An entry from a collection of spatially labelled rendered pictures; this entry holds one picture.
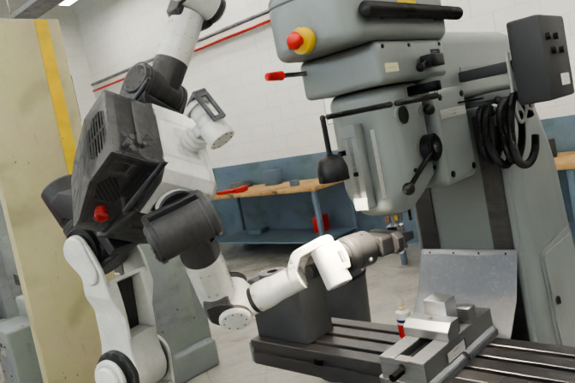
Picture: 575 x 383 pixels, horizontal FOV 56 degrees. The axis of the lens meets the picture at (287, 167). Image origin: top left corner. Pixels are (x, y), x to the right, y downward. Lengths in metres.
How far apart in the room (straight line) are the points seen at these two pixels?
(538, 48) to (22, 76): 2.14
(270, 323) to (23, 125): 1.51
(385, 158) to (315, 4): 0.40
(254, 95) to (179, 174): 6.51
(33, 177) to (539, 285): 2.09
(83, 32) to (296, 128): 5.52
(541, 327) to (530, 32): 0.88
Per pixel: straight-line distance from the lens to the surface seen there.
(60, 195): 1.56
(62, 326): 2.79
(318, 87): 1.38
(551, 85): 1.47
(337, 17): 1.23
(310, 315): 1.69
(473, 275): 1.80
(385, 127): 1.33
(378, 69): 1.28
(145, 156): 1.21
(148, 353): 1.59
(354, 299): 3.39
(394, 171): 1.34
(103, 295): 1.51
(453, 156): 1.52
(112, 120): 1.24
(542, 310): 1.84
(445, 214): 1.82
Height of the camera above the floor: 1.57
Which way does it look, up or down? 4 degrees down
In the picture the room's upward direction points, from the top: 11 degrees counter-clockwise
